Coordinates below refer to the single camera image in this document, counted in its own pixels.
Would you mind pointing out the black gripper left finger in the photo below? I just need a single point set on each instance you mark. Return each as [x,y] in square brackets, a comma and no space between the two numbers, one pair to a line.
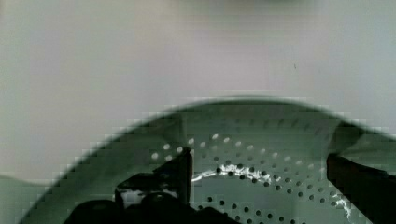
[173,177]

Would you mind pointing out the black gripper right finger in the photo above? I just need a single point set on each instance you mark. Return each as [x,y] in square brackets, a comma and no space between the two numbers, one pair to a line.
[371,190]

